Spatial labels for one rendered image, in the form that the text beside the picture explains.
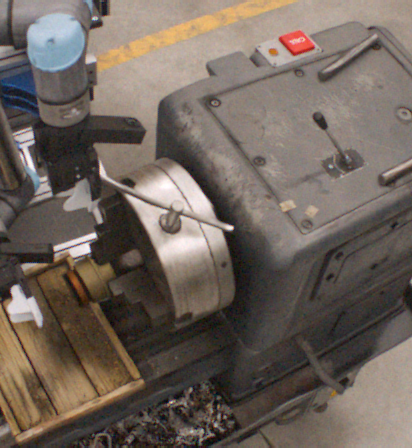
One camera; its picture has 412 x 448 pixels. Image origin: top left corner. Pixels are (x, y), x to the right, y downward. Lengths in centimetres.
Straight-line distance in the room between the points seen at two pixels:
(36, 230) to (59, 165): 150
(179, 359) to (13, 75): 81
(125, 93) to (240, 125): 177
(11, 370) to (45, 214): 108
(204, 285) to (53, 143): 46
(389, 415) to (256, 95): 142
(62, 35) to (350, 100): 78
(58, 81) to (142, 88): 224
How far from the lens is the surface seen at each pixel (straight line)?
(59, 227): 261
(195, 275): 141
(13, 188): 170
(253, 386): 197
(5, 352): 168
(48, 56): 100
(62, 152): 113
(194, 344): 169
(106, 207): 144
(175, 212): 132
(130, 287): 148
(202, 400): 196
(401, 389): 271
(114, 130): 114
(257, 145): 148
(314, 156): 149
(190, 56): 341
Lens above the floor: 241
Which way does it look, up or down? 57 degrees down
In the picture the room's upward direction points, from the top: 7 degrees clockwise
